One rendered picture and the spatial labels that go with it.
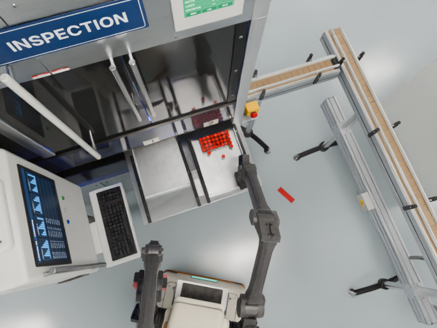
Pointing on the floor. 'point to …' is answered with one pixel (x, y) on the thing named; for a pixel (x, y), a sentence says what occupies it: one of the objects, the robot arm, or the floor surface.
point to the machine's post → (250, 55)
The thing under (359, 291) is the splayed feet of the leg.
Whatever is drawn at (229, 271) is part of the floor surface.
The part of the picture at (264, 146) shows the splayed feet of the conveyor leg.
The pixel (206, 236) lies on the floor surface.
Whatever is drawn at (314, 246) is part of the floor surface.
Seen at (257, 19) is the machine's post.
